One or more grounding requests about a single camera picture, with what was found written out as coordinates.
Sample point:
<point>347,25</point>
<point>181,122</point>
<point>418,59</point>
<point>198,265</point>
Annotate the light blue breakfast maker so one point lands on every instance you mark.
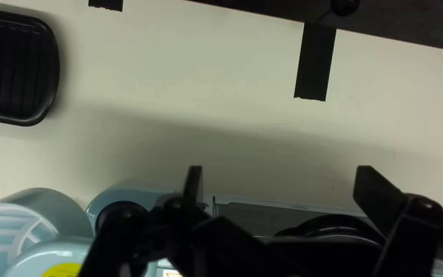
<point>36,231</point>

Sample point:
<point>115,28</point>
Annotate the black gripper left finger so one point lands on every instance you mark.
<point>129,241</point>

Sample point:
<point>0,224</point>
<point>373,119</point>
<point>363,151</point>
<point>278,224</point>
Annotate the black mounting platform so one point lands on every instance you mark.
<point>410,21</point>

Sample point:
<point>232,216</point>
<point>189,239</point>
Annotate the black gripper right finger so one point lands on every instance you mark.
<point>426,236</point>

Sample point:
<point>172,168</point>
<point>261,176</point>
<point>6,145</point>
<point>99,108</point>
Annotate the black ribbed grill tray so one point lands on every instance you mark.
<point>10,71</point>

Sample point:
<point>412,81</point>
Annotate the short black tape strip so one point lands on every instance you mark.
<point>104,4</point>

